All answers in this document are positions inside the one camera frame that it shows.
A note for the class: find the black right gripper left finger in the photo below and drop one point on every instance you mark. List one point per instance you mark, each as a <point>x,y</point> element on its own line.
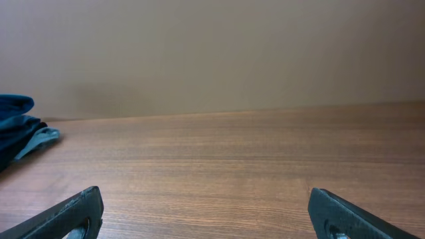
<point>79,216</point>

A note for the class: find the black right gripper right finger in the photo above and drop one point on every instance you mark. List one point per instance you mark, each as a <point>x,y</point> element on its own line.
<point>334,217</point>

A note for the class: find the blue polo shirt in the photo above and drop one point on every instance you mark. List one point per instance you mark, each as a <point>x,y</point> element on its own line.
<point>14,105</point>

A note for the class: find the light grey folded garment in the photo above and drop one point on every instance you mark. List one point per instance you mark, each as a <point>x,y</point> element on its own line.
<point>42,139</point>

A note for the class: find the dark blue folded garment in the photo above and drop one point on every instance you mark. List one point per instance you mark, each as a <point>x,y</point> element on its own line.
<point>16,132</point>

